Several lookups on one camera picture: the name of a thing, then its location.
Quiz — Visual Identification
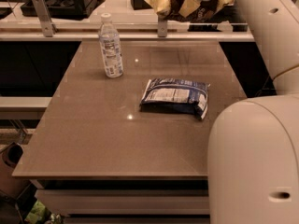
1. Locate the brown table with drawers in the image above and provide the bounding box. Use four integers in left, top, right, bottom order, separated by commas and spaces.
14, 41, 244, 223

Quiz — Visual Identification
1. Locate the brown chip bag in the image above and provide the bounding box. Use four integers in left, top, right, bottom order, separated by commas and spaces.
145, 0, 235, 23

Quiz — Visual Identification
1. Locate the person in jeans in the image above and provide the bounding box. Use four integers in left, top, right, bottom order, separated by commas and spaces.
188, 6, 248, 32

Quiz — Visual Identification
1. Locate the green bag on floor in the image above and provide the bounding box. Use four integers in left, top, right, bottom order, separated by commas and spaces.
24, 199, 64, 224

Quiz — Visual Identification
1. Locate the blue chip bag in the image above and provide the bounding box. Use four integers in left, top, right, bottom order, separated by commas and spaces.
139, 78, 209, 120

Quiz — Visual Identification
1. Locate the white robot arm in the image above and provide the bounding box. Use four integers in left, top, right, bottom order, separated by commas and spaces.
207, 0, 299, 224

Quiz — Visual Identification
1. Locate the clear plastic water bottle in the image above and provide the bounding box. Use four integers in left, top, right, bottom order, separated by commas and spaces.
98, 13, 123, 77

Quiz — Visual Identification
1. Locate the black open case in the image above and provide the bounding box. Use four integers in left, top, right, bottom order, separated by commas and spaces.
20, 0, 106, 21

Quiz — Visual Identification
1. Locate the metal railing bracket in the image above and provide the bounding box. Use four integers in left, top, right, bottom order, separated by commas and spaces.
157, 18, 168, 37
32, 0, 56, 37

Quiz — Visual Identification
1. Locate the left metal railing bracket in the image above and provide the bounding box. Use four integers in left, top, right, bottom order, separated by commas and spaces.
32, 0, 56, 37

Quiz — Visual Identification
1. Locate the middle metal railing bracket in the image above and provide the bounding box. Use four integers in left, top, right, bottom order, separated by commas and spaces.
157, 18, 168, 37

